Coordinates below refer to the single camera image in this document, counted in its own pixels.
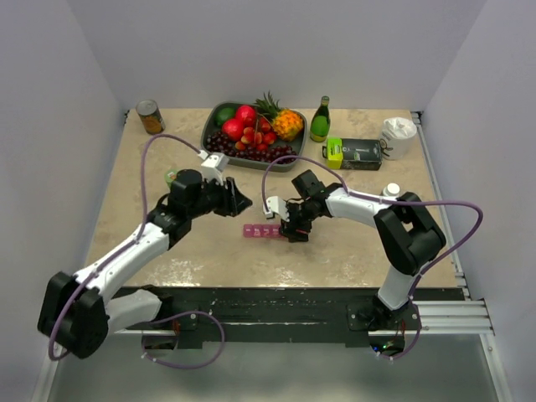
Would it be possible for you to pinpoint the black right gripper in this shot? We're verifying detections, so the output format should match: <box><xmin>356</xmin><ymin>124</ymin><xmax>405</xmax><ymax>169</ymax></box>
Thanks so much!
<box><xmin>279</xmin><ymin>198</ymin><xmax>317</xmax><ymax>244</ymax></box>

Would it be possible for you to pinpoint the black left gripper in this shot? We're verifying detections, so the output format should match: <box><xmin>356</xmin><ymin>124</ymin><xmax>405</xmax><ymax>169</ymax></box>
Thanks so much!
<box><xmin>188</xmin><ymin>173</ymin><xmax>252</xmax><ymax>219</ymax></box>

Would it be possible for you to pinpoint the pink weekly pill organizer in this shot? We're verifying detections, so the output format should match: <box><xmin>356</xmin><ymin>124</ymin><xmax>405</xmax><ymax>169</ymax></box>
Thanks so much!
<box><xmin>243</xmin><ymin>224</ymin><xmax>282</xmax><ymax>239</ymax></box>

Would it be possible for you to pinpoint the green pill bottle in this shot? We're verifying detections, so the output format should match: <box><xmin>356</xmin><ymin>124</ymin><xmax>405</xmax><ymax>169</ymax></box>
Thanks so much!
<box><xmin>164</xmin><ymin>169</ymin><xmax>178</xmax><ymax>188</ymax></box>

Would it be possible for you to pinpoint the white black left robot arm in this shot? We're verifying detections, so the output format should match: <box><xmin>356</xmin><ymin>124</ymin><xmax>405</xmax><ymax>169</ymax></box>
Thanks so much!
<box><xmin>37</xmin><ymin>169</ymin><xmax>252</xmax><ymax>358</ymax></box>

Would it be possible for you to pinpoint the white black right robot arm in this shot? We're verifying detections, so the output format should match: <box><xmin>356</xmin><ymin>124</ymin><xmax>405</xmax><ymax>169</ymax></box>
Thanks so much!
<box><xmin>264</xmin><ymin>170</ymin><xmax>446</xmax><ymax>329</ymax></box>

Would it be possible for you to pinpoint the dark red grape bunch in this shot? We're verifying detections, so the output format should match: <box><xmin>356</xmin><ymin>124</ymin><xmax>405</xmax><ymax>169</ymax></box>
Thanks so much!
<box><xmin>202</xmin><ymin>131</ymin><xmax>297</xmax><ymax>163</ymax></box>

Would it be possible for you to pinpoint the red pomegranate lower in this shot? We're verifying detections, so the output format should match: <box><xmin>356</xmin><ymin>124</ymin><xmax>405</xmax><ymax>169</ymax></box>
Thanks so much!
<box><xmin>222</xmin><ymin>118</ymin><xmax>245</xmax><ymax>142</ymax></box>

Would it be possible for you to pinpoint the red pomegranate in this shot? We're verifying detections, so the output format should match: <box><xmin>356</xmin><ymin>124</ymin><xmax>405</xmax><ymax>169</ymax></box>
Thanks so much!
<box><xmin>234</xmin><ymin>105</ymin><xmax>257</xmax><ymax>127</ymax></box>
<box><xmin>222</xmin><ymin>118</ymin><xmax>245</xmax><ymax>142</ymax></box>

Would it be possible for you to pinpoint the green lime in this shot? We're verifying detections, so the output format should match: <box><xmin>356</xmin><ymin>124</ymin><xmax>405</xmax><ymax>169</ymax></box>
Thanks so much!
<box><xmin>214</xmin><ymin>107</ymin><xmax>235</xmax><ymax>127</ymax></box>

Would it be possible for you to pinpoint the red pomegranate upper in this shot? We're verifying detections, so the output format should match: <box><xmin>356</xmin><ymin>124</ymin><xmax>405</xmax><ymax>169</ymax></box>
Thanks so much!
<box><xmin>234</xmin><ymin>105</ymin><xmax>257</xmax><ymax>127</ymax></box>

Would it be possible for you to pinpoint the black green razor box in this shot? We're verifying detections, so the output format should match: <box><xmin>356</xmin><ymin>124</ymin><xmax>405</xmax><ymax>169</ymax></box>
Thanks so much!
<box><xmin>322</xmin><ymin>137</ymin><xmax>383</xmax><ymax>171</ymax></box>

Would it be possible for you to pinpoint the white cap pill bottle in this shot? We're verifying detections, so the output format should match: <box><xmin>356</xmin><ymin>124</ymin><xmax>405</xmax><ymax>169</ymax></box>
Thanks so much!
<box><xmin>381</xmin><ymin>183</ymin><xmax>401</xmax><ymax>198</ymax></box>

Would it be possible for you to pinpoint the green glass bottle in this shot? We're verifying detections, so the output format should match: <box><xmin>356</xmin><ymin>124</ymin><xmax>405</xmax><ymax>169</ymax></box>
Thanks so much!
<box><xmin>310</xmin><ymin>95</ymin><xmax>331</xmax><ymax>142</ymax></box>

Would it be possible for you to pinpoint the tin food can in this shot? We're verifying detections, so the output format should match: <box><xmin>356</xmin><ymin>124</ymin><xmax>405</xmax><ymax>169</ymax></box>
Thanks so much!
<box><xmin>136</xmin><ymin>100</ymin><xmax>166</xmax><ymax>135</ymax></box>

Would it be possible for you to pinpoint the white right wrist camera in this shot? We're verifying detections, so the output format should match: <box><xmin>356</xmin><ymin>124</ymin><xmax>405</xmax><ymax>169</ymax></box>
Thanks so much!
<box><xmin>263</xmin><ymin>196</ymin><xmax>289</xmax><ymax>222</ymax></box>

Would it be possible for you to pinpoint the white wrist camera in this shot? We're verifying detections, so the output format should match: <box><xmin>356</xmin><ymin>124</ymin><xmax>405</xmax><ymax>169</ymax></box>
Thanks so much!
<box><xmin>198</xmin><ymin>150</ymin><xmax>229</xmax><ymax>185</ymax></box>
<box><xmin>263</xmin><ymin>196</ymin><xmax>289</xmax><ymax>222</ymax></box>

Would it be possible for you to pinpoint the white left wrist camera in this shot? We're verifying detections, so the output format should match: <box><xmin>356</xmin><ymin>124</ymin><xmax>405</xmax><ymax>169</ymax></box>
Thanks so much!
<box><xmin>198</xmin><ymin>150</ymin><xmax>229</xmax><ymax>185</ymax></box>

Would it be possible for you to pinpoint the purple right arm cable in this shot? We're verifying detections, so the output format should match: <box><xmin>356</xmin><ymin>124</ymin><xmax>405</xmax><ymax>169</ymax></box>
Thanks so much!
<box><xmin>260</xmin><ymin>155</ymin><xmax>484</xmax><ymax>361</ymax></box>

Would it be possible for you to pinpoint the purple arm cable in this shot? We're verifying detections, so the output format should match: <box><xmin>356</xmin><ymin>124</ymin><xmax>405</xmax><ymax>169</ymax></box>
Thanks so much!
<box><xmin>48</xmin><ymin>133</ymin><xmax>206</xmax><ymax>361</ymax></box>
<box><xmin>260</xmin><ymin>155</ymin><xmax>484</xmax><ymax>361</ymax></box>

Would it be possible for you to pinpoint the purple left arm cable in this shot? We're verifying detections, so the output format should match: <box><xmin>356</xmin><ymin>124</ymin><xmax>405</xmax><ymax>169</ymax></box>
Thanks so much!
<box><xmin>48</xmin><ymin>133</ymin><xmax>206</xmax><ymax>361</ymax></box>

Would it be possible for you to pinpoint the black mounting base plate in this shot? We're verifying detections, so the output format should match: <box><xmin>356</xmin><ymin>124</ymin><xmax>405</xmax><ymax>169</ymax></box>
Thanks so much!
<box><xmin>108</xmin><ymin>286</ymin><xmax>466</xmax><ymax>349</ymax></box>

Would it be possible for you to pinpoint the aluminium frame rail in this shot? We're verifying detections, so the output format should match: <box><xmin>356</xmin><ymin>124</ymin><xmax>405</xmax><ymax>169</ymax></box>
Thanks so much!
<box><xmin>415</xmin><ymin>301</ymin><xmax>494</xmax><ymax>335</ymax></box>

